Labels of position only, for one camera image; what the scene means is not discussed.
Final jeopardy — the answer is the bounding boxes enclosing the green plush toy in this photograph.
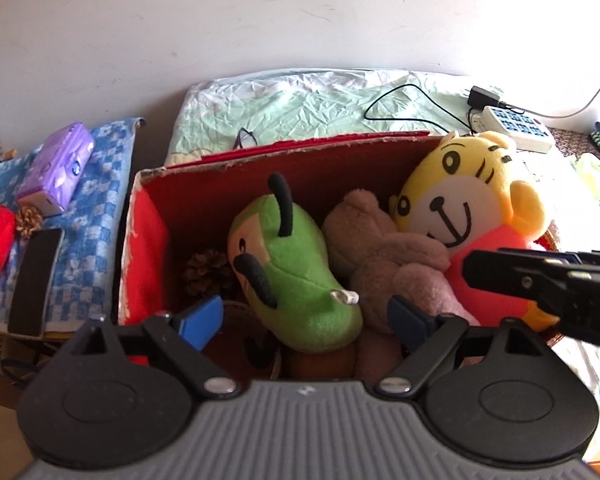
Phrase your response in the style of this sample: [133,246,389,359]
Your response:
[227,172,363,354]

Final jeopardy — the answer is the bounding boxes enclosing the brown teddy bear plush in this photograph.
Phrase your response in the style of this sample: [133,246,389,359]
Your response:
[322,188,479,382]

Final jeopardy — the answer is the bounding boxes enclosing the red cardboard box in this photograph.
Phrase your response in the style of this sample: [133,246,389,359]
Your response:
[119,134,443,379]

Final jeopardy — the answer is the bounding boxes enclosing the cartoon print bed sheet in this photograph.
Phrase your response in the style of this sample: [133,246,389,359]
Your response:
[163,66,600,461]

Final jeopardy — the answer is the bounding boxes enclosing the blue checkered towel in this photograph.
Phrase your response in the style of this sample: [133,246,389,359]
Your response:
[0,117,144,333]

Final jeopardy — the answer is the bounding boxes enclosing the yellow tiger plush toy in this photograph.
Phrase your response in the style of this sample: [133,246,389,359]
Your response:
[389,131,558,332]

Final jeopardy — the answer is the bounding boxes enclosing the dark patterned cushion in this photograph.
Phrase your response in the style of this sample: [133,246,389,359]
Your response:
[550,128,600,159]

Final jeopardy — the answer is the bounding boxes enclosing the white blue power strip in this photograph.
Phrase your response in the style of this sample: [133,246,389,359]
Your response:
[470,106,555,154]

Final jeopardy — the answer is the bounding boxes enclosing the black smartphone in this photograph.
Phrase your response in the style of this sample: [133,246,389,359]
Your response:
[7,228,64,339]

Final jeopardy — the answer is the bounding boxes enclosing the eyeglasses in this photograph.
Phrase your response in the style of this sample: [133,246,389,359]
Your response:
[233,128,259,150]

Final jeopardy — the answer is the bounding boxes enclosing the pine cone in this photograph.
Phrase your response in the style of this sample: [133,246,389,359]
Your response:
[16,205,43,240]

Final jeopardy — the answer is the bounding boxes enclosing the black power adapter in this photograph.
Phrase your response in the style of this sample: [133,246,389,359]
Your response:
[467,86,501,110]

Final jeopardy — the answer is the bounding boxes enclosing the thin black cable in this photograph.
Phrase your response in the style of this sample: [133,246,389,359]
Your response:
[363,82,477,136]

